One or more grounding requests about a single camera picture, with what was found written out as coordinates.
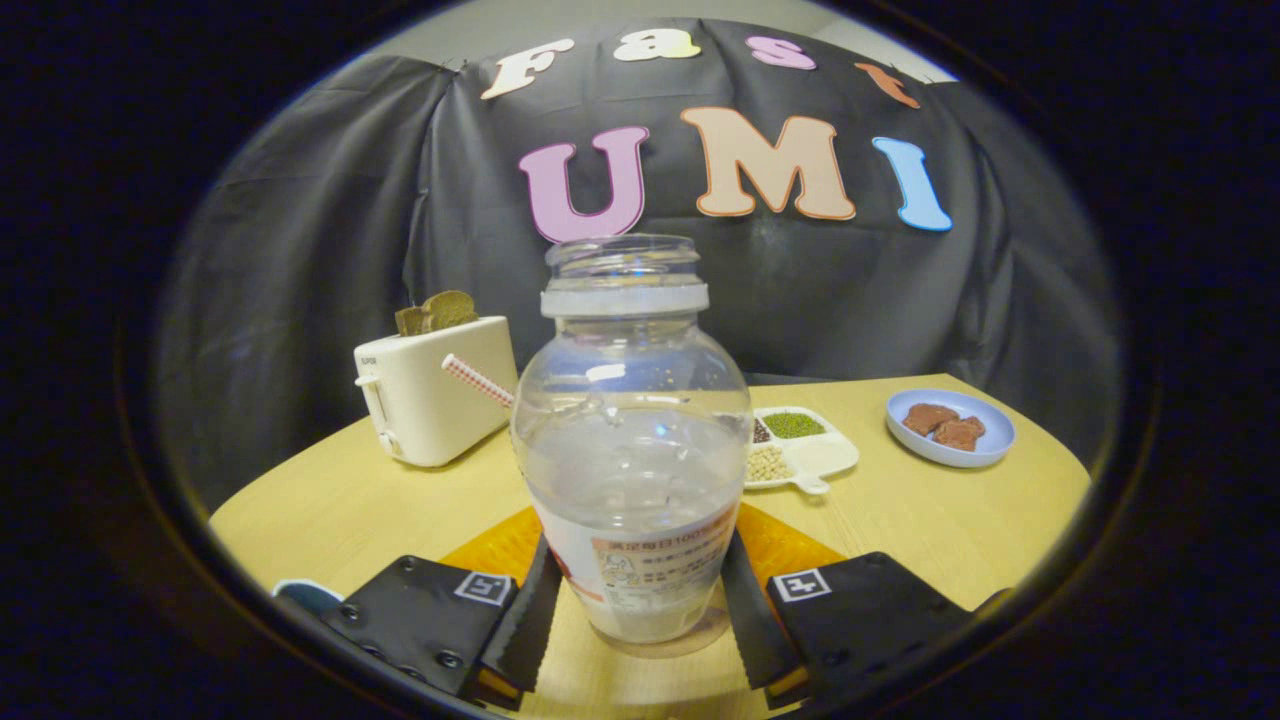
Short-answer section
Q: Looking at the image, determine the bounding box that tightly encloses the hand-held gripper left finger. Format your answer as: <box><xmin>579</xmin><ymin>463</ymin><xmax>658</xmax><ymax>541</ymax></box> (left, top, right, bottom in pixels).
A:
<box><xmin>322</xmin><ymin>508</ymin><xmax>563</xmax><ymax>711</ymax></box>

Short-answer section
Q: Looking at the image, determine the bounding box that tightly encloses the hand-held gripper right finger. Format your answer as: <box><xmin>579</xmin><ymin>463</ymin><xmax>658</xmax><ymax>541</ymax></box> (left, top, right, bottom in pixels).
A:
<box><xmin>722</xmin><ymin>503</ymin><xmax>973</xmax><ymax>709</ymax></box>

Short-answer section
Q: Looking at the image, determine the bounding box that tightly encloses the clear plastic juice bottle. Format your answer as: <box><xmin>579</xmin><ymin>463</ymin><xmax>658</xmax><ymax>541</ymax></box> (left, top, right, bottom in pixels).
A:
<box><xmin>511</xmin><ymin>234</ymin><xmax>753</xmax><ymax>646</ymax></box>

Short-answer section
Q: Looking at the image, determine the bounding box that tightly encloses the pale green cup wooden handle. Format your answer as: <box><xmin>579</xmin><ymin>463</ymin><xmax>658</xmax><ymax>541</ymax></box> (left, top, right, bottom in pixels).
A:
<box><xmin>272</xmin><ymin>578</ymin><xmax>346</xmax><ymax>617</ymax></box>

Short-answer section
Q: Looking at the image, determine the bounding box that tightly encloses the wooden table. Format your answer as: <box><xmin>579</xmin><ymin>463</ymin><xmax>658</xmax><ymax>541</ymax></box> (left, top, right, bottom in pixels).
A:
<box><xmin>208</xmin><ymin>374</ymin><xmax>1093</xmax><ymax>720</ymax></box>

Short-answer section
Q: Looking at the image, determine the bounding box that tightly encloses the white divided dish with beans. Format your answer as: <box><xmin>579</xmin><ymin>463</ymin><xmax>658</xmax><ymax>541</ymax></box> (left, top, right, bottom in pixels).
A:
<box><xmin>745</xmin><ymin>406</ymin><xmax>861</xmax><ymax>496</ymax></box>

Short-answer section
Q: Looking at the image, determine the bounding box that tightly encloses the white toaster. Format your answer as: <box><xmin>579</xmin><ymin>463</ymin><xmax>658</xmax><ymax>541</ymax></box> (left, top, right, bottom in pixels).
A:
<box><xmin>353</xmin><ymin>316</ymin><xmax>519</xmax><ymax>469</ymax></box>

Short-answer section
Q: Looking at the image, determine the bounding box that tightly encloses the brown meat piece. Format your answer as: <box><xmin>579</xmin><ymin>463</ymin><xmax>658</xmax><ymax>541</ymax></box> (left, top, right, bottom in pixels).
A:
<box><xmin>902</xmin><ymin>403</ymin><xmax>961</xmax><ymax>437</ymax></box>
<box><xmin>933</xmin><ymin>417</ymin><xmax>987</xmax><ymax>452</ymax></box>

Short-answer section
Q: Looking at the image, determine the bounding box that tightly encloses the blue plate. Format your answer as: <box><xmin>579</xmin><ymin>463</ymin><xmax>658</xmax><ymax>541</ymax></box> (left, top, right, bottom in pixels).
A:
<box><xmin>885</xmin><ymin>389</ymin><xmax>1017</xmax><ymax>469</ymax></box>

